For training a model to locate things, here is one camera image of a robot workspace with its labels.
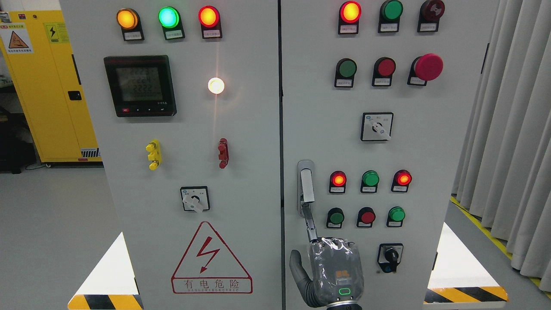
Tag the upper right rotary switch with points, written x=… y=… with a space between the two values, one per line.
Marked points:
x=376 y=126

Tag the red push button lower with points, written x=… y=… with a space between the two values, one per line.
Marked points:
x=366 y=217

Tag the silver door handle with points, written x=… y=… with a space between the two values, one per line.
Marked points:
x=305 y=192

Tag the red push button upper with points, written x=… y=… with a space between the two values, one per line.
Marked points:
x=383 y=71

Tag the white lit indicator light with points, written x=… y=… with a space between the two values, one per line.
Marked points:
x=216 y=85

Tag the green push button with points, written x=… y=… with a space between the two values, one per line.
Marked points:
x=396 y=217
x=335 y=218
x=346 y=69

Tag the black digital power meter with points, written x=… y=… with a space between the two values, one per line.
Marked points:
x=141 y=86

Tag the grey robotic right hand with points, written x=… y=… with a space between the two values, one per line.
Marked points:
x=336 y=268

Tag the red lit indicator middle right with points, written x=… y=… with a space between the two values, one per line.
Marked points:
x=401 y=181

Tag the green push button upper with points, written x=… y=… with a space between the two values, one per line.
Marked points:
x=346 y=69

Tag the black key selector switch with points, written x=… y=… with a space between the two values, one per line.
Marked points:
x=389 y=256

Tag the red lightning warning sticker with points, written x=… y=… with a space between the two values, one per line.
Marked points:
x=209 y=266

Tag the red lit indicator middle left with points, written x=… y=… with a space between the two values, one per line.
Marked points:
x=337 y=182

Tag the yellow safety cabinet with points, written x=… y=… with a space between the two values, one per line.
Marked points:
x=40 y=59

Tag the grey curtain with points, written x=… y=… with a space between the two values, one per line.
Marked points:
x=504 y=176

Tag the green push button lower left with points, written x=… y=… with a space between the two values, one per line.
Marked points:
x=335 y=218

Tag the red lit top indicator right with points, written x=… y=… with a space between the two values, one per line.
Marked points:
x=349 y=16

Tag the green top indicator light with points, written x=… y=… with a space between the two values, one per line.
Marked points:
x=389 y=16

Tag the grey right cabinet door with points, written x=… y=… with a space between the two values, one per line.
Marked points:
x=322 y=123

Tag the red emergency stop button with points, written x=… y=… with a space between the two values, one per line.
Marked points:
x=425 y=68

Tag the yellow indicator light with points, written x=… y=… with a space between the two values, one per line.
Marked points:
x=129 y=22

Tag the yellow terminal connector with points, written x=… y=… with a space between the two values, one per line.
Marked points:
x=154 y=156

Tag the green push button lower right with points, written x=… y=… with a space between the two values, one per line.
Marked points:
x=396 y=217

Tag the grey left cabinet door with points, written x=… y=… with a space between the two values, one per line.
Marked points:
x=245 y=196

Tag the green lit indicator light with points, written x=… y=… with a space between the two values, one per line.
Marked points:
x=171 y=23

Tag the left door rotary switch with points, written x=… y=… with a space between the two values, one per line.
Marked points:
x=195 y=198

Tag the grey cabinet door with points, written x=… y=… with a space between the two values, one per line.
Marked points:
x=322 y=123
x=245 y=196

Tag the dark red buzzer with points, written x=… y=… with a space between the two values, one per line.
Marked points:
x=430 y=14

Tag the red terminal connector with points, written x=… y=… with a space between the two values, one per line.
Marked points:
x=223 y=155

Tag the red push button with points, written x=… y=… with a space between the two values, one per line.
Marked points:
x=366 y=217
x=383 y=71

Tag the red lit indicator light left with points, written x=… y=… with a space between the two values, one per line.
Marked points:
x=210 y=20

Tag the green indicator middle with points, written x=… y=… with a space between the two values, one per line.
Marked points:
x=369 y=182

